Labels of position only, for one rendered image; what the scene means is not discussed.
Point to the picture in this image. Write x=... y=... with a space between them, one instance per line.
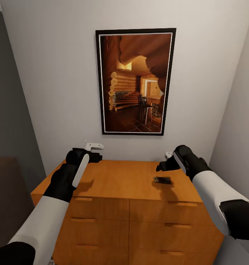
x=134 y=68

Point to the mousetrap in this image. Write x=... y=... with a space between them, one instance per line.
x=162 y=180

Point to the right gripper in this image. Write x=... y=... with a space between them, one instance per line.
x=167 y=165

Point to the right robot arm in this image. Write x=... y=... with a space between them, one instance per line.
x=228 y=209

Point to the cabinet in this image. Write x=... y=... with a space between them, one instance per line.
x=118 y=215

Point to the door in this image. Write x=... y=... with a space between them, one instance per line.
x=21 y=167

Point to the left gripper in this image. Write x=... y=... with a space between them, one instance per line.
x=94 y=157

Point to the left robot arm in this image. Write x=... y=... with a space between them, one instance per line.
x=35 y=241

